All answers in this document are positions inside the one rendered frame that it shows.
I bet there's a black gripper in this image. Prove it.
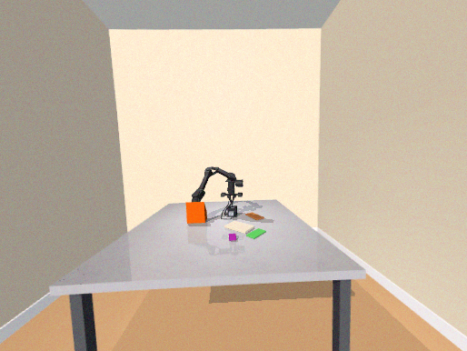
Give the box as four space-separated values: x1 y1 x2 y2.
221 187 243 204

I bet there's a green rectangular block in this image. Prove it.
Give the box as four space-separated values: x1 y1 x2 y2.
246 228 266 239

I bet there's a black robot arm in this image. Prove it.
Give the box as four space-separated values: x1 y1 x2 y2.
192 166 243 202

